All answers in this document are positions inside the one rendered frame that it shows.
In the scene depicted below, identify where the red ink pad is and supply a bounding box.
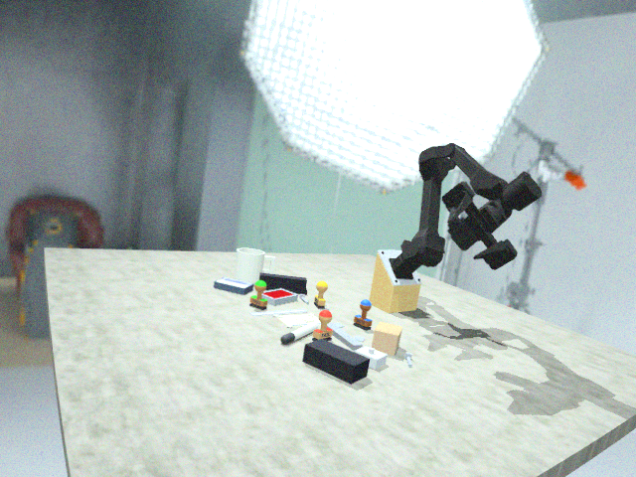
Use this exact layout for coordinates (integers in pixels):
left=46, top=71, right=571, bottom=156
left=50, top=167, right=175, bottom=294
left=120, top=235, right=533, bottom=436
left=261, top=289, right=298, bottom=306

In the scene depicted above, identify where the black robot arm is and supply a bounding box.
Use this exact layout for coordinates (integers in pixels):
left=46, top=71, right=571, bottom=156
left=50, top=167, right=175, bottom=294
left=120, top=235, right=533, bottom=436
left=389, top=143, right=542, bottom=280

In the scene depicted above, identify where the white cylinder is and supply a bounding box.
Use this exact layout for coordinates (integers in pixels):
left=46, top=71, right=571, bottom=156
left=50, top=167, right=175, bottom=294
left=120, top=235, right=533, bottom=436
left=280, top=322, right=318, bottom=345

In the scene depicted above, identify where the white mug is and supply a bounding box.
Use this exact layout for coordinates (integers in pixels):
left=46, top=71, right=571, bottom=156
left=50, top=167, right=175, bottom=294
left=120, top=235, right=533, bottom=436
left=235, top=248, right=275, bottom=284

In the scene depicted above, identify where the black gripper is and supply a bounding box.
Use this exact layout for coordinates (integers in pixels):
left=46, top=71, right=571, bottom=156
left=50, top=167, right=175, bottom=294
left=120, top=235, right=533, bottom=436
left=442, top=182, right=518, bottom=270

